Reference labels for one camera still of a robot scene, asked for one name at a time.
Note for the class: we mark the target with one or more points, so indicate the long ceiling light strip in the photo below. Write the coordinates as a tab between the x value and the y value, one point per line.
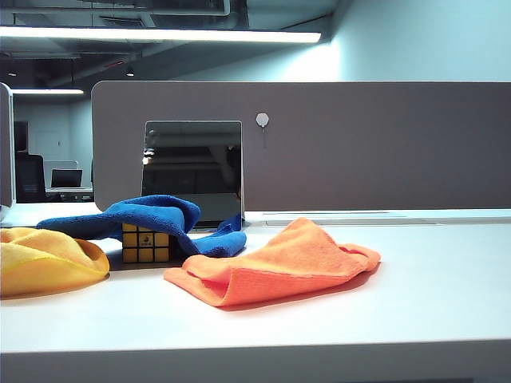
159	35

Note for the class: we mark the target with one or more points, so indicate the Rubik's cube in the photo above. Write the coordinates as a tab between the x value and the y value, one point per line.
145	248

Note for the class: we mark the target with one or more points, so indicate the small ceiling spot lamp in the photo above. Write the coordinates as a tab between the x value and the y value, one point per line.
130	73

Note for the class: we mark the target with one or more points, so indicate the orange microfiber rag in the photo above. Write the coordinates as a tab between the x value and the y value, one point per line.
280	264

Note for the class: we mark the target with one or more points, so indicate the white adhesive hook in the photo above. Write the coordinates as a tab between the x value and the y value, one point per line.
262	119

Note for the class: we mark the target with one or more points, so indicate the yellow microfiber rag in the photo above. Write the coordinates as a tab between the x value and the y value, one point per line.
40	264

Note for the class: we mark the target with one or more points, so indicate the black background laptop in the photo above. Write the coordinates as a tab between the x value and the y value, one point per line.
67	178

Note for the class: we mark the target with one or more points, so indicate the blue microfiber rag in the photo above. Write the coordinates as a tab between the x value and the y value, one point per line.
141	215

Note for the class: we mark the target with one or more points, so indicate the short ceiling light strip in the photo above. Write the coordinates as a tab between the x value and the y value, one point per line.
48	91

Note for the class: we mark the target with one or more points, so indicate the black office chair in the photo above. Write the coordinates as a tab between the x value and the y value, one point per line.
92	179
30	179

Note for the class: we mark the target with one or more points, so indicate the silver standing mirror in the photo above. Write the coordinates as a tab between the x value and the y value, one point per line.
192	160

